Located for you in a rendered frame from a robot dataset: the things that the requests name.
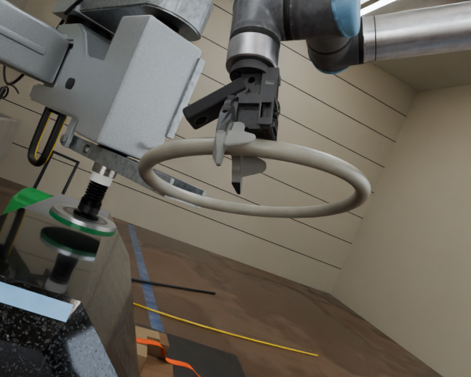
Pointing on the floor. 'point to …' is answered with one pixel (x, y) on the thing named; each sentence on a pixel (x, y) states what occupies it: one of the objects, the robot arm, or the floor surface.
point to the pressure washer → (27, 197)
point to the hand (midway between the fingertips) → (224, 182)
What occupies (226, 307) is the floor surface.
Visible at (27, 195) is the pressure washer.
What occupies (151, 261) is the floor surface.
